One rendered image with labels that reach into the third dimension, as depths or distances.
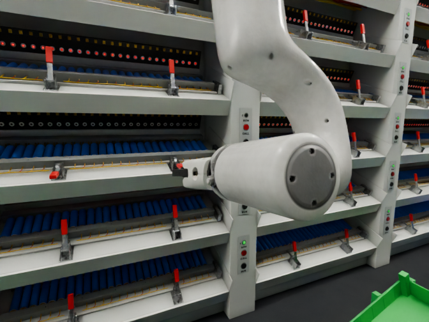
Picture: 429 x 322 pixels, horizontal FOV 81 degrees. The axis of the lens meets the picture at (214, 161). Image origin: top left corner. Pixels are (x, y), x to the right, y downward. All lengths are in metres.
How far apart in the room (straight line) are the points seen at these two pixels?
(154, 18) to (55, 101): 0.30
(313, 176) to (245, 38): 0.16
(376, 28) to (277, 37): 1.02
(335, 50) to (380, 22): 0.35
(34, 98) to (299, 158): 0.55
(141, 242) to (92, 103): 0.37
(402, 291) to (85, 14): 1.13
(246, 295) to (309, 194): 0.70
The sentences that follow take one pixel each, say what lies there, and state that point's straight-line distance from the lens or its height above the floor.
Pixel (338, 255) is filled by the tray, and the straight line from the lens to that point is 1.15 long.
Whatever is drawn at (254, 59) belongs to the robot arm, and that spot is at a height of 0.68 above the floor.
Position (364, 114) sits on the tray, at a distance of 1.11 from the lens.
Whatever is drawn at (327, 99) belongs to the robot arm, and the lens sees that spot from 0.34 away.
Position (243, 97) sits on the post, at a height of 0.68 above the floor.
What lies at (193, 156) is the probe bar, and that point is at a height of 0.52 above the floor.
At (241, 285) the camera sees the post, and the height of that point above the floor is 0.10.
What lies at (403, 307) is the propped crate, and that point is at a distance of 1.01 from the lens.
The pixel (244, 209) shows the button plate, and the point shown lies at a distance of 0.78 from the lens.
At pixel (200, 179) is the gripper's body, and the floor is 0.52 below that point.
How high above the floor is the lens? 0.60
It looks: 8 degrees down
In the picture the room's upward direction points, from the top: straight up
